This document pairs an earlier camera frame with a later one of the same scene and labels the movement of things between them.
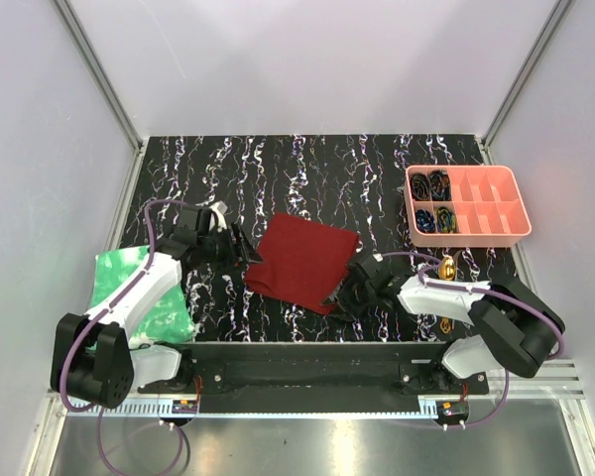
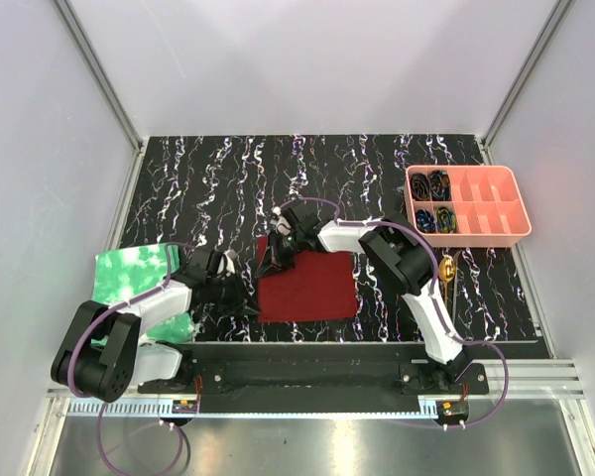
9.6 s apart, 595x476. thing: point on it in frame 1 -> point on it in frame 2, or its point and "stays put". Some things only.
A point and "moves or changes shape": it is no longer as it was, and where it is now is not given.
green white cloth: [170, 320] stays put
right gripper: [349, 310] -> [275, 260]
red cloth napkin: [302, 263] moves or changes shape
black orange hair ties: [419, 187] stays put
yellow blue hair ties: [446, 221] stays put
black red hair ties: [440, 185] stays put
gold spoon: [447, 273] stays put
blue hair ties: [424, 221] stays put
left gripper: [242, 250] -> [241, 301]
